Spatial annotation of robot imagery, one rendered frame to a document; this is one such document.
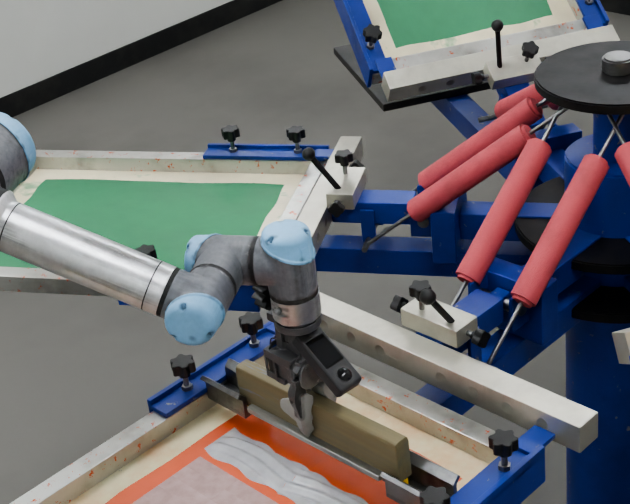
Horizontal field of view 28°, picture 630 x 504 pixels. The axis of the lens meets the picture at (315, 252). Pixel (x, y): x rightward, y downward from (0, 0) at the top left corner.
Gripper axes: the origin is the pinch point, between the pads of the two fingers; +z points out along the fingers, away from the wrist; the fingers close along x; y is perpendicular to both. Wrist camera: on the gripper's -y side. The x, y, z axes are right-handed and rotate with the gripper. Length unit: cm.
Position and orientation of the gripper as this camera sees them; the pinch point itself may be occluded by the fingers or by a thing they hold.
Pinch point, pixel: (320, 424)
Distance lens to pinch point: 202.1
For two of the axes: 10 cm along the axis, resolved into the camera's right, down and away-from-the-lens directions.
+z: 1.0, 8.6, 5.0
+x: -6.9, 4.2, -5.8
